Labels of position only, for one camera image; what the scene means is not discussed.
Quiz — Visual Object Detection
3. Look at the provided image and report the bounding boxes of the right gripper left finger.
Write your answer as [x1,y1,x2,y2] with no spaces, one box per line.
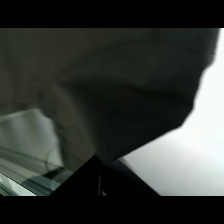
[49,153,100,197]

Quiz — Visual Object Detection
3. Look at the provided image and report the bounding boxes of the dark grey garment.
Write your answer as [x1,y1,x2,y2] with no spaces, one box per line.
[0,28,221,175]

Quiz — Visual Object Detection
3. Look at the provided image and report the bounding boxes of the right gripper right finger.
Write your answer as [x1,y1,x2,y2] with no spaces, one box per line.
[96,153,161,197]

